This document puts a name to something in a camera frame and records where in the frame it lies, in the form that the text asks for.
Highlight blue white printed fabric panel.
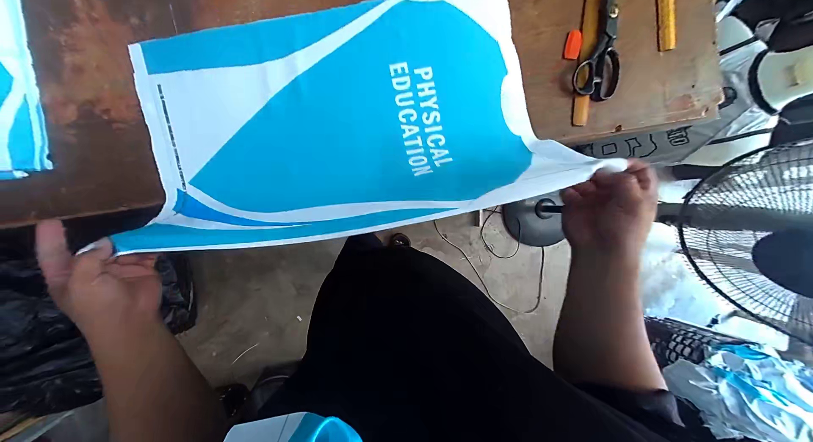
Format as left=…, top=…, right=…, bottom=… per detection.
left=76, top=0, right=630, bottom=257

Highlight grey printed sheet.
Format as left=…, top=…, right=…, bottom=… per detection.
left=587, top=39, right=779, bottom=170

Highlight person's legs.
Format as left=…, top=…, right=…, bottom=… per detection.
left=229, top=232, right=719, bottom=442

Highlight black-handled scissors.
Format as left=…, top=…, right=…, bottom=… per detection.
left=572, top=0, right=621, bottom=102

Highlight thin floor cable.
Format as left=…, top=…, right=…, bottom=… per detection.
left=433, top=207, right=546, bottom=315

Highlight person's left hand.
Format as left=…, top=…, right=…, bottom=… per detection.
left=36, top=219, right=163, bottom=332

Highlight black plastic bag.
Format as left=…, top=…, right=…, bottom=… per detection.
left=0, top=235, right=198, bottom=417

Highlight person's right forearm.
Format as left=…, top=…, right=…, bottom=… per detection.
left=553, top=240, right=668, bottom=392

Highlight black plastic basket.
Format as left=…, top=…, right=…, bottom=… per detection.
left=643, top=315, right=752, bottom=369

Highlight white blue folded fabric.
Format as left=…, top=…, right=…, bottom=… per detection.
left=224, top=412, right=363, bottom=442

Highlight long yellow wooden ruler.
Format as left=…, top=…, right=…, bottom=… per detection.
left=572, top=0, right=602, bottom=127

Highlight blue white fabric piece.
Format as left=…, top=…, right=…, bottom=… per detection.
left=0, top=0, right=53, bottom=180

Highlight black electric fan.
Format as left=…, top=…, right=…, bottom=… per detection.
left=502, top=140, right=813, bottom=348

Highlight person's left forearm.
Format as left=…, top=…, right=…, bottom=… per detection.
left=84, top=310, right=228, bottom=442

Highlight pile of fabric scraps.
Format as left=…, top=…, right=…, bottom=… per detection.
left=662, top=342, right=813, bottom=442

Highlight person's right hand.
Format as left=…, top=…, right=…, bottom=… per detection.
left=561, top=157, right=659, bottom=257

